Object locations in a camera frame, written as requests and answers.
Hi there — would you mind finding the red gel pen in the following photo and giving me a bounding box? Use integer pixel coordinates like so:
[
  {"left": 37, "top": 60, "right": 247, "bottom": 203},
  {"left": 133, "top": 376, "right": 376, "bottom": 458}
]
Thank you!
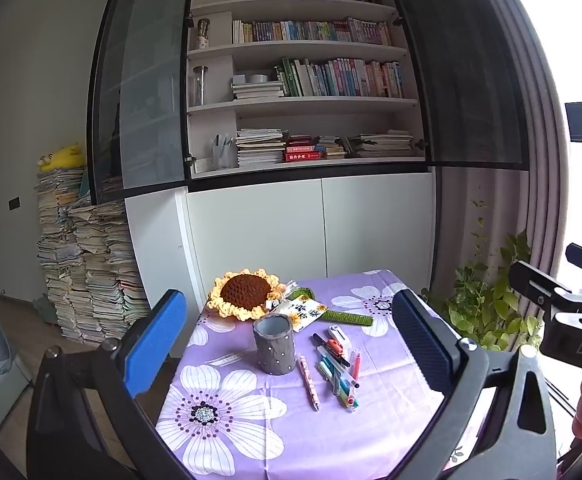
[{"left": 352, "top": 351, "right": 361, "bottom": 381}]

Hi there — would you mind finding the blue gel pen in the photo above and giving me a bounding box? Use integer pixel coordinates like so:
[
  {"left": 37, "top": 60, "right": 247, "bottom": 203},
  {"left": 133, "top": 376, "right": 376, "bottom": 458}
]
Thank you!
[{"left": 317, "top": 356, "right": 358, "bottom": 411}]

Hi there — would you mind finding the green gel pen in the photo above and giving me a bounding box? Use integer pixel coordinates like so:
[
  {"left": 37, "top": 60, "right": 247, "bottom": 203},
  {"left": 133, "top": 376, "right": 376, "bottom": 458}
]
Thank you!
[{"left": 317, "top": 360, "right": 357, "bottom": 411}]

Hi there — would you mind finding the grey felt pen holder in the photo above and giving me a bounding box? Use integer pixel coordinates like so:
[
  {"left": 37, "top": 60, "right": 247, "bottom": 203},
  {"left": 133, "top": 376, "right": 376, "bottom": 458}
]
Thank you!
[{"left": 253, "top": 314, "right": 295, "bottom": 376}]

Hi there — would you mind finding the orange utility knife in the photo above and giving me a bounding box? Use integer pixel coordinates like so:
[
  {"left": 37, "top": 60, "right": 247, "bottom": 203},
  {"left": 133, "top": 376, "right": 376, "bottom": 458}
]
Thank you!
[{"left": 327, "top": 339, "right": 343, "bottom": 356}]

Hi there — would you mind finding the white correction tape dispenser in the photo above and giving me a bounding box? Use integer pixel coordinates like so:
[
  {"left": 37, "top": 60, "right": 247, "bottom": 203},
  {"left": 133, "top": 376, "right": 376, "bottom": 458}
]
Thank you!
[{"left": 327, "top": 325, "right": 352, "bottom": 353}]

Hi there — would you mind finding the black marker pen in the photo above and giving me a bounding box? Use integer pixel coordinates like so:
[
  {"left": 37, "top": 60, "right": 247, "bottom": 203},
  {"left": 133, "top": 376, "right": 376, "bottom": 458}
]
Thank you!
[{"left": 312, "top": 333, "right": 351, "bottom": 367}]

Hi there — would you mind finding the green potted plant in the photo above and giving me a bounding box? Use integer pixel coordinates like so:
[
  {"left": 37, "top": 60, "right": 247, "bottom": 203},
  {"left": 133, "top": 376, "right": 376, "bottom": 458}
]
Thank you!
[{"left": 420, "top": 198, "right": 541, "bottom": 351}]

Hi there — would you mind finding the tall stack of magazines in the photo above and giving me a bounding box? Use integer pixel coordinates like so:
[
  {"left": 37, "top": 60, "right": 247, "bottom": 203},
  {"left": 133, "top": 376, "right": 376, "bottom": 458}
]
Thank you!
[{"left": 35, "top": 168, "right": 150, "bottom": 346}]

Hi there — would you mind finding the grey striped curtain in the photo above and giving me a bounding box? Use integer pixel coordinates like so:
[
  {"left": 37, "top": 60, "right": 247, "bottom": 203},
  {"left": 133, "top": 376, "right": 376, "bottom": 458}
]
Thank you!
[{"left": 431, "top": 0, "right": 568, "bottom": 297}]

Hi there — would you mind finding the purple floral tablecloth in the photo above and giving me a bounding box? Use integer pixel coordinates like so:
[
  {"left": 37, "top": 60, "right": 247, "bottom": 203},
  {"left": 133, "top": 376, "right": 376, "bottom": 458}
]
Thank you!
[{"left": 157, "top": 270, "right": 443, "bottom": 479}]

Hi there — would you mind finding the crochet sunflower with green stem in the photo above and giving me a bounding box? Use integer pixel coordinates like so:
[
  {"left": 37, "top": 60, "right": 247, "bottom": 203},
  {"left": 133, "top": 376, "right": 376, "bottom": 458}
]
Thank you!
[{"left": 206, "top": 268, "right": 376, "bottom": 328}]

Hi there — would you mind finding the dark cabinet door right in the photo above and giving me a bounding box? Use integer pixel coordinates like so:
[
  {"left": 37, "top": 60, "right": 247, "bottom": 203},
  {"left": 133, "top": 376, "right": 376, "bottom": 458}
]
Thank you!
[{"left": 398, "top": 0, "right": 528, "bottom": 169}]

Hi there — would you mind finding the sunflower greeting card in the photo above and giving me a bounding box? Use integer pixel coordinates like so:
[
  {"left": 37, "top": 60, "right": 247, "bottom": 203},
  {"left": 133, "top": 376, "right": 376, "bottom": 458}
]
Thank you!
[{"left": 273, "top": 295, "right": 328, "bottom": 333}]

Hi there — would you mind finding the white printed ribbon bow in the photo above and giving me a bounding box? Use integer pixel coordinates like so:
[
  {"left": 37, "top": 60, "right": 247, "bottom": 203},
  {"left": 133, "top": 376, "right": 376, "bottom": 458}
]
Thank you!
[{"left": 265, "top": 281, "right": 299, "bottom": 313}]

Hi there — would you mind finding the yellow plush toy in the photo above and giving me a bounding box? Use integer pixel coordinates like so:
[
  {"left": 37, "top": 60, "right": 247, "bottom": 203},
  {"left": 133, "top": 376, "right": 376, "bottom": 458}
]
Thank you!
[{"left": 37, "top": 144, "right": 86, "bottom": 172}]

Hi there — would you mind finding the glass cabinet door left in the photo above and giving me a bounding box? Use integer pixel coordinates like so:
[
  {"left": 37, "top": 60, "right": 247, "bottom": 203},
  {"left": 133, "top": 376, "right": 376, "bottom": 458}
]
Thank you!
[{"left": 86, "top": 0, "right": 191, "bottom": 204}]

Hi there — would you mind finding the clear pen cup on shelf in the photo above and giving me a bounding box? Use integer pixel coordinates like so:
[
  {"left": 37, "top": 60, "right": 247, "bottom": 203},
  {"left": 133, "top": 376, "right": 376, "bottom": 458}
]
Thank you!
[{"left": 212, "top": 134, "right": 238, "bottom": 169}]

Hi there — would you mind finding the white bookcase with shelves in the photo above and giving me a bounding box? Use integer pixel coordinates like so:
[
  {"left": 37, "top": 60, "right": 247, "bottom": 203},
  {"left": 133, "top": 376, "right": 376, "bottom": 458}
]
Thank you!
[{"left": 126, "top": 0, "right": 435, "bottom": 310}]

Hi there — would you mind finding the red books stack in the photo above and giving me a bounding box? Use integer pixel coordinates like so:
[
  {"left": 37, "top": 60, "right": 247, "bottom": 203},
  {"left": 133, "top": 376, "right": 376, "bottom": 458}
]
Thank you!
[{"left": 285, "top": 136, "right": 325, "bottom": 162}]

